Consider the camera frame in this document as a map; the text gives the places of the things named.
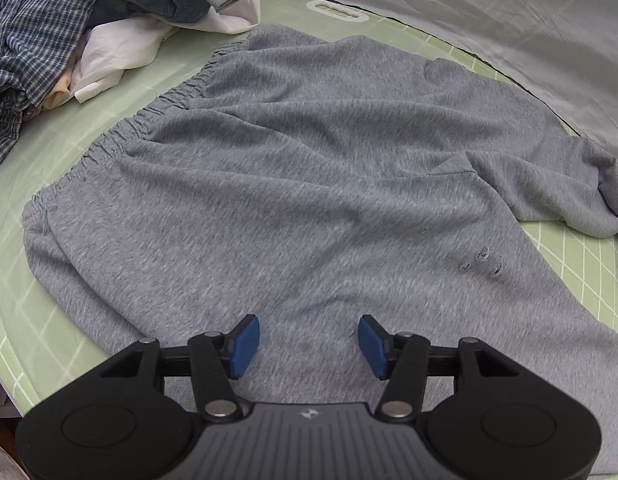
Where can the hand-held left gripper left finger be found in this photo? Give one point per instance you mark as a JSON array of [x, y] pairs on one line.
[[245, 346]]

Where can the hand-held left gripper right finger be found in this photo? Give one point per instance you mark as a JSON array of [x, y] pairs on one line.
[[372, 348]]

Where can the grey pants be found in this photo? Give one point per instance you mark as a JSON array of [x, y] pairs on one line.
[[289, 185]]

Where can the green grid mat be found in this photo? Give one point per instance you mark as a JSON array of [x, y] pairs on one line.
[[19, 175]]

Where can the beige garment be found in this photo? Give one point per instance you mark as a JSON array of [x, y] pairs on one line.
[[56, 97]]

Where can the white garment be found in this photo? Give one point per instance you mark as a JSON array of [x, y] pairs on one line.
[[119, 45]]

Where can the grey carrot print sheet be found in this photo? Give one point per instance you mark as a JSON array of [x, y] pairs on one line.
[[439, 20]]

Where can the blue plaid shirt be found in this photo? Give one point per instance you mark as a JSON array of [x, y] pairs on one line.
[[34, 40]]

